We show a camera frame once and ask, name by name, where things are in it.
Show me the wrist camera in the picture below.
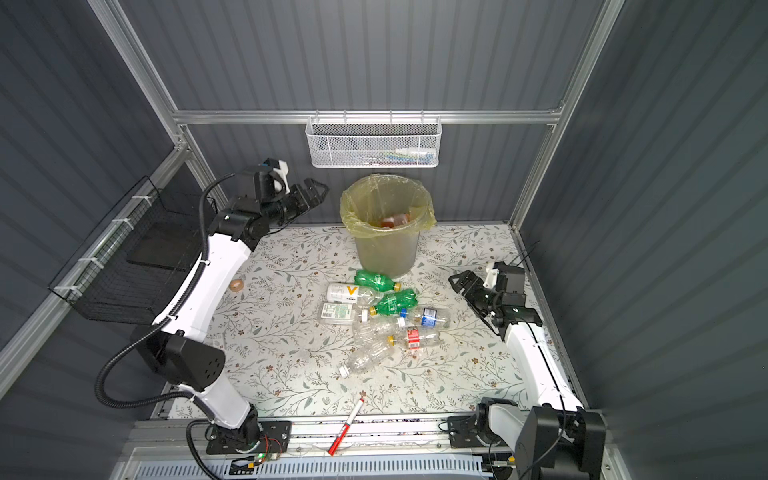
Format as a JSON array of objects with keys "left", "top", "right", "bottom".
[
  {"left": 483, "top": 261, "right": 525, "bottom": 294},
  {"left": 256, "top": 158, "right": 290, "bottom": 202}
]

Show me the black corrugated cable hose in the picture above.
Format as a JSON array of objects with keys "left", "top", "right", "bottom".
[{"left": 94, "top": 173, "right": 238, "bottom": 480}]

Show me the mesh bin with yellow bag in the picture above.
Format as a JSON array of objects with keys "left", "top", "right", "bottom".
[{"left": 340, "top": 174, "right": 437, "bottom": 278}]

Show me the white bottle yellow V label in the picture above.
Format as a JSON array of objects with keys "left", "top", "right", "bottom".
[{"left": 326, "top": 283, "right": 384, "bottom": 307}]

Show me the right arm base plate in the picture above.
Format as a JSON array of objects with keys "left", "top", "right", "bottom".
[{"left": 445, "top": 414, "right": 509, "bottom": 449}]

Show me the brown tape roll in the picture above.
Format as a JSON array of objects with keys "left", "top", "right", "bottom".
[{"left": 229, "top": 279, "right": 244, "bottom": 292}]

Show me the green bottle near bin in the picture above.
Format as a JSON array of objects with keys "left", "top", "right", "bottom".
[{"left": 354, "top": 269, "right": 402, "bottom": 293}]

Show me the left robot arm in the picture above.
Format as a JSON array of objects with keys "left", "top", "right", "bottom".
[{"left": 134, "top": 179, "right": 329, "bottom": 452}]

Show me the clear bottle green white label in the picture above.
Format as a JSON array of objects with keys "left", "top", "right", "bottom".
[{"left": 320, "top": 302, "right": 369, "bottom": 325}]

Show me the clear bottle blue label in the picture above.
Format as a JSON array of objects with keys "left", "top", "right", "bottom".
[{"left": 398, "top": 307, "right": 450, "bottom": 329}]

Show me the green bottle yellow cap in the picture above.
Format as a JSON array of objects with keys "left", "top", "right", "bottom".
[{"left": 368, "top": 288, "right": 418, "bottom": 316}]

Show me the white bottle in basket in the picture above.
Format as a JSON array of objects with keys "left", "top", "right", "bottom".
[{"left": 394, "top": 147, "right": 437, "bottom": 162}]

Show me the clear crushed bottle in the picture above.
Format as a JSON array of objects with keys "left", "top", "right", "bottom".
[{"left": 353, "top": 317, "right": 407, "bottom": 343}]

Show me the red white marker pen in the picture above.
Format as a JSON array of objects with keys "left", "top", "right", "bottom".
[{"left": 327, "top": 397, "right": 365, "bottom": 456}]

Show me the white wire wall basket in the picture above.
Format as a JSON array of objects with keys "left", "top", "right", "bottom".
[{"left": 305, "top": 118, "right": 443, "bottom": 169}]

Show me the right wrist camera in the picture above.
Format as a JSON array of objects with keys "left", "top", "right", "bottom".
[{"left": 483, "top": 261, "right": 525, "bottom": 294}]

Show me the clear bottle white cap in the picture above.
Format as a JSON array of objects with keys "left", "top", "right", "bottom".
[{"left": 338, "top": 342, "right": 395, "bottom": 378}]

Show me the black wire wall basket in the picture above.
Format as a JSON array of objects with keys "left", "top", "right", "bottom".
[{"left": 48, "top": 168, "right": 202, "bottom": 325}]

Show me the red yellow label bottle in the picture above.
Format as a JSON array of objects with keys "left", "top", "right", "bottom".
[{"left": 379, "top": 213, "right": 411, "bottom": 229}]

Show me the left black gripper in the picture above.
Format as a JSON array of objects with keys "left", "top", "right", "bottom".
[{"left": 260, "top": 176, "right": 325, "bottom": 230}]

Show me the clear bottle red label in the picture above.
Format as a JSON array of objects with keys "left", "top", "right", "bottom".
[{"left": 386, "top": 327, "right": 441, "bottom": 350}]

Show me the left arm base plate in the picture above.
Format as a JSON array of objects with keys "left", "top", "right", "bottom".
[{"left": 205, "top": 421, "right": 293, "bottom": 455}]

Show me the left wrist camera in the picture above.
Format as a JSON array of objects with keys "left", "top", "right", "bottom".
[{"left": 256, "top": 158, "right": 290, "bottom": 202}]

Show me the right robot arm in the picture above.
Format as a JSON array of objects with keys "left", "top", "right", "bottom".
[{"left": 447, "top": 262, "right": 607, "bottom": 479}]

